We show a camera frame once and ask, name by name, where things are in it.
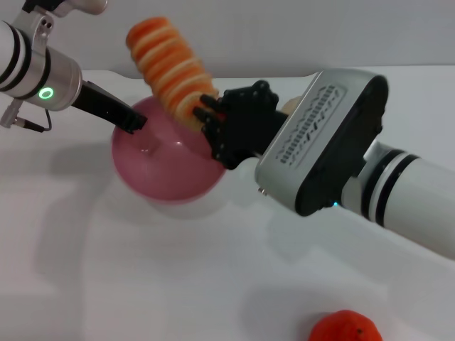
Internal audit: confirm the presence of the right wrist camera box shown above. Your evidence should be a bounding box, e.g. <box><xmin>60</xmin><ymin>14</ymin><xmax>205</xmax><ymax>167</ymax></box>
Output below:
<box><xmin>255</xmin><ymin>69</ymin><xmax>392</xmax><ymax>217</ymax></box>

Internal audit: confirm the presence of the beige round bun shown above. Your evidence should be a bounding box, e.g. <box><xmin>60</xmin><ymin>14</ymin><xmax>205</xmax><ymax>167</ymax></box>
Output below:
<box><xmin>280</xmin><ymin>95</ymin><xmax>305</xmax><ymax>117</ymax></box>

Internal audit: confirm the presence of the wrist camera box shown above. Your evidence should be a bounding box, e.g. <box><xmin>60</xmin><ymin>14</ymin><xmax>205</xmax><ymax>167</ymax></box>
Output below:
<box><xmin>255</xmin><ymin>69</ymin><xmax>392</xmax><ymax>217</ymax></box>
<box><xmin>23</xmin><ymin>0</ymin><xmax>109</xmax><ymax>18</ymax></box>

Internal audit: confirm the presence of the orange striped bread roll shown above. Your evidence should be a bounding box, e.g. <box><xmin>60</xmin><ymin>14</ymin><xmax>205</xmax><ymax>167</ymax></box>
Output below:
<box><xmin>127</xmin><ymin>17</ymin><xmax>220</xmax><ymax>133</ymax></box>

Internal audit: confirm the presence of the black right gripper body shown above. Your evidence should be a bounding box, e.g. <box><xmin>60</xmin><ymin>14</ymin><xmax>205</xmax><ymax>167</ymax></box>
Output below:
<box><xmin>202</xmin><ymin>80</ymin><xmax>289</xmax><ymax>171</ymax></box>

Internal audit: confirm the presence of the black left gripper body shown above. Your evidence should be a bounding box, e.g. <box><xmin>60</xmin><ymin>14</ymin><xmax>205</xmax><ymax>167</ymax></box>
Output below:
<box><xmin>70</xmin><ymin>80</ymin><xmax>149</xmax><ymax>135</ymax></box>

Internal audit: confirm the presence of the pink plastic bowl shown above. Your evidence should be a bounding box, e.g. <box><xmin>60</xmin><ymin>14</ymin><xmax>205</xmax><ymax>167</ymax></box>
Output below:
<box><xmin>111</xmin><ymin>97</ymin><xmax>228</xmax><ymax>203</ymax></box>

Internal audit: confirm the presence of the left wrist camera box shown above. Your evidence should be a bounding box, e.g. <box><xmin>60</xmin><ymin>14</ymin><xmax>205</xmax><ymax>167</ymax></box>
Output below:
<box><xmin>23</xmin><ymin>0</ymin><xmax>109</xmax><ymax>18</ymax></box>

